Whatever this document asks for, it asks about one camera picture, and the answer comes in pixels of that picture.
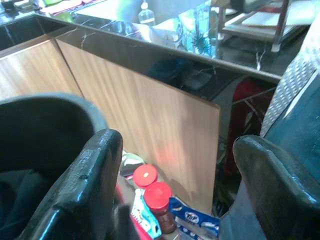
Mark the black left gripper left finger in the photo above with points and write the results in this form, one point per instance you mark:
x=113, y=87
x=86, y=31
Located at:
x=82, y=190

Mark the white teal printed packet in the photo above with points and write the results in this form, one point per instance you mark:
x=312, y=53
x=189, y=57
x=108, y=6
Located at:
x=146, y=217

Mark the dark plastic laundry basket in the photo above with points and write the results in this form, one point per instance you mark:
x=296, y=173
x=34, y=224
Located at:
x=42, y=140

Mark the wooden cabinet panel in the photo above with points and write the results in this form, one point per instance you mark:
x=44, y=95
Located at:
x=150, y=117

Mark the red lid plastic jar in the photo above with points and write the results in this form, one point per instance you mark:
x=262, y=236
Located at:
x=145, y=175

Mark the blue Top detergent packet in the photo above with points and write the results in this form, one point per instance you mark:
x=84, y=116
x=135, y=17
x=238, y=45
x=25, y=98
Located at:
x=193, y=220

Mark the red cap spice bottle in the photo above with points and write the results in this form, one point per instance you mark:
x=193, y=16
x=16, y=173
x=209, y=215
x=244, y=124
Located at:
x=160, y=205

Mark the grey checkered cloth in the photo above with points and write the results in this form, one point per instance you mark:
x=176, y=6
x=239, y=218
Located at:
x=292, y=82

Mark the dark blue garment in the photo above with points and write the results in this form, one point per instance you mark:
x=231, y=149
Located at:
x=297, y=120

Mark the black marble countertop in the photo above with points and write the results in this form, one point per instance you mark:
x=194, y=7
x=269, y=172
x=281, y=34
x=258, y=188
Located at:
x=175, y=47

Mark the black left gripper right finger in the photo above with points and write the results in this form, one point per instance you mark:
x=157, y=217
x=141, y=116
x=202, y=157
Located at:
x=277, y=190

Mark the clear plastic water bottle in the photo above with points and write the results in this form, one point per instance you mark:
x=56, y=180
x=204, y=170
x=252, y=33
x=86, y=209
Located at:
x=146, y=14

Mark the red gas cylinder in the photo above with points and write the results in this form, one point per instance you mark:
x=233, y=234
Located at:
x=246, y=120

